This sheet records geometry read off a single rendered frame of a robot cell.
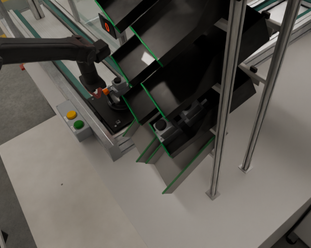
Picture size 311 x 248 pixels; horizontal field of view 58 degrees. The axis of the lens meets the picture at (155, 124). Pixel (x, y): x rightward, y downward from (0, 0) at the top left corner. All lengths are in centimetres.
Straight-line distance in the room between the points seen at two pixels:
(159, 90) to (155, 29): 16
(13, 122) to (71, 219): 185
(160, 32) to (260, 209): 73
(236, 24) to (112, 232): 80
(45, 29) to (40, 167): 98
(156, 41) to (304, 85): 104
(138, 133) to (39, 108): 191
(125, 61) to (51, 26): 123
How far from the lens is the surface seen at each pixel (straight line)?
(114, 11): 69
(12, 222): 230
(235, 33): 53
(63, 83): 144
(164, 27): 58
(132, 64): 77
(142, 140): 102
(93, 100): 128
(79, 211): 113
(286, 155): 122
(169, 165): 94
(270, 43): 154
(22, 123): 280
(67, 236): 111
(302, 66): 160
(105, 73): 148
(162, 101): 67
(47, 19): 206
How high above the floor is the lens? 185
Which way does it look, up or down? 51 degrees down
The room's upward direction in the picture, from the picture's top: 10 degrees counter-clockwise
